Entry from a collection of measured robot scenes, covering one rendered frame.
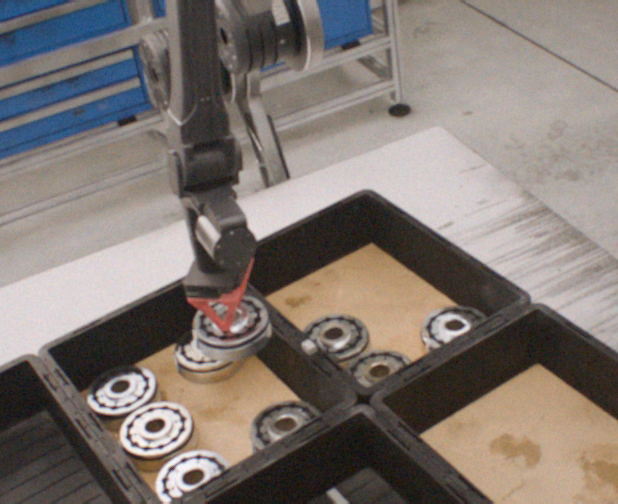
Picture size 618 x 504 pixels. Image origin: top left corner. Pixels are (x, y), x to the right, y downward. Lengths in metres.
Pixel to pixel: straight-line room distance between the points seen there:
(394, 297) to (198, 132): 0.56
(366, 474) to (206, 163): 0.46
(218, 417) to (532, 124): 2.40
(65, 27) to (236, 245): 2.09
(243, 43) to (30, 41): 1.55
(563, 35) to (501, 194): 2.25
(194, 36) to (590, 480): 0.73
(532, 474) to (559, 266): 0.62
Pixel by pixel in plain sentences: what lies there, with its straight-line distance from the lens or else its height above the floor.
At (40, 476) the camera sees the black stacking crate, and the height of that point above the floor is 0.83.
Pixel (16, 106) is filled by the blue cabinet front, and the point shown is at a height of 0.47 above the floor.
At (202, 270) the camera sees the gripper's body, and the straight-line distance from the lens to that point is 1.39.
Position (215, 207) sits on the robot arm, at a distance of 1.29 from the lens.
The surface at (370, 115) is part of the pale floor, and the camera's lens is 3.90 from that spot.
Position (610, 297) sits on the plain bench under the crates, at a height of 0.70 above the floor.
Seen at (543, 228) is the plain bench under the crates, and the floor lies 0.70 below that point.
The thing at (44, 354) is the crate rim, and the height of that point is 0.93.
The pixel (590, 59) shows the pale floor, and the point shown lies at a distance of 4.17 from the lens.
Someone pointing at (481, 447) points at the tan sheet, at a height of 0.83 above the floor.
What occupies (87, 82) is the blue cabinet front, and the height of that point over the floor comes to 0.48.
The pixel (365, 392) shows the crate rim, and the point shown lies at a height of 0.93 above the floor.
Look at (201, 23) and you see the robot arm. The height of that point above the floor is 1.42.
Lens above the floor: 1.90
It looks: 36 degrees down
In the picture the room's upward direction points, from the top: 9 degrees counter-clockwise
